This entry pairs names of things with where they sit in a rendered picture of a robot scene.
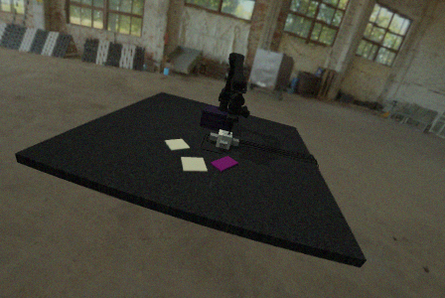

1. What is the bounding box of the purple flat rectangular block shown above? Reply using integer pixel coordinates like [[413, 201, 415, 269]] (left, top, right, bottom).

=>
[[211, 156, 238, 172]]

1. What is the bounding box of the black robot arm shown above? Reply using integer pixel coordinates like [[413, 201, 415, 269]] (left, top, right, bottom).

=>
[[218, 53, 250, 118]]

